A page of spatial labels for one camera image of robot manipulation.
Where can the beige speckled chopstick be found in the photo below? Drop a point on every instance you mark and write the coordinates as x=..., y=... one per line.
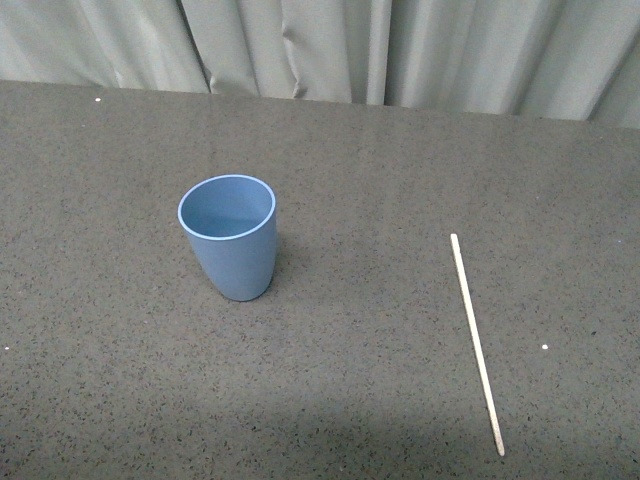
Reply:
x=477, y=345

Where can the blue plastic cup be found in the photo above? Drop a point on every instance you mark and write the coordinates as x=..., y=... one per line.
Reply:
x=231, y=224

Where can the grey-green curtain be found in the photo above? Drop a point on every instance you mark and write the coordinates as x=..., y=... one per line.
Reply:
x=575, y=60

